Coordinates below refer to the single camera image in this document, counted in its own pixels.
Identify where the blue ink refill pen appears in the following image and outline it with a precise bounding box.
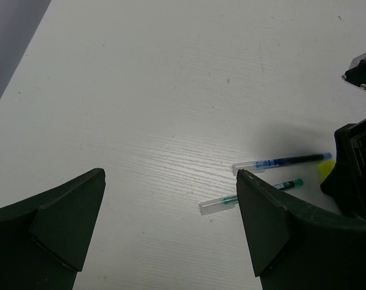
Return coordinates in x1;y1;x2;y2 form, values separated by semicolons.
231;152;332;176

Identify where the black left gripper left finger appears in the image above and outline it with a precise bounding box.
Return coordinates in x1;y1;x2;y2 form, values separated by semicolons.
0;168;106;289

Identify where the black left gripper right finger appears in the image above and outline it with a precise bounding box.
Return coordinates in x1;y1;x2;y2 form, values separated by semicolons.
236;170;366;289

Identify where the yellow cap black highlighter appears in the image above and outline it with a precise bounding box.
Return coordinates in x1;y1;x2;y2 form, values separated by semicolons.
318;160;336;182

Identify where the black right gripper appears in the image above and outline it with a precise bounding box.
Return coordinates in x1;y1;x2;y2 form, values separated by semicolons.
320;119;366;220

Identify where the green ink refill pen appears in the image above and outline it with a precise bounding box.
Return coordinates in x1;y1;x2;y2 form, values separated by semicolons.
198;179;304;215

